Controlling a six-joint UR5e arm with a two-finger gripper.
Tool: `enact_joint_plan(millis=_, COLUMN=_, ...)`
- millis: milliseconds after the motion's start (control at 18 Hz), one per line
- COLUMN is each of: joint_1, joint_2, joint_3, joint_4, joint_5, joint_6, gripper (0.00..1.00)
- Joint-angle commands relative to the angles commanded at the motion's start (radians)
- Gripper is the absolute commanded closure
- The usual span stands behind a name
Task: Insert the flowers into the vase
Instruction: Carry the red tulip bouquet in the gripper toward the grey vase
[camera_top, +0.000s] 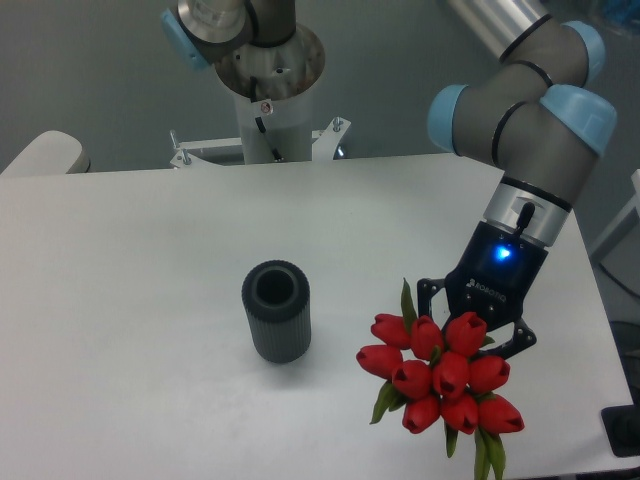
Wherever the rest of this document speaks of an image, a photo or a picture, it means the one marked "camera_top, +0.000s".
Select black cable on pedestal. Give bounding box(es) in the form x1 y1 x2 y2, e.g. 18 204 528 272
248 75 285 163

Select dark grey ribbed vase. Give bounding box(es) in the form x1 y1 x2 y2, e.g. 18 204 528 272
241 260 312 364

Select red tulip bouquet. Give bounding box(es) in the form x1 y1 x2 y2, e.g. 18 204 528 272
356 285 525 479

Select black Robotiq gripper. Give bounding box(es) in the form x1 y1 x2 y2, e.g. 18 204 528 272
417 222 547 360

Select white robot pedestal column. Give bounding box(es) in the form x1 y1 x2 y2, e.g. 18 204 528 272
233 92 313 165

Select beige chair armrest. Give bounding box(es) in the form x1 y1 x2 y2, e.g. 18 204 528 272
1 130 91 178

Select black device at table edge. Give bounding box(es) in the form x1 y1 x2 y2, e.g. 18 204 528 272
601 405 639 458

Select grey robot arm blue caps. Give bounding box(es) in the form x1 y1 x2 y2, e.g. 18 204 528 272
161 1 617 358

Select white pedestal base bracket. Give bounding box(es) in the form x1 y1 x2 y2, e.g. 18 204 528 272
168 116 352 170

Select white furniture at right edge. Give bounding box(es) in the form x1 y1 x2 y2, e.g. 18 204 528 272
588 170 639 263

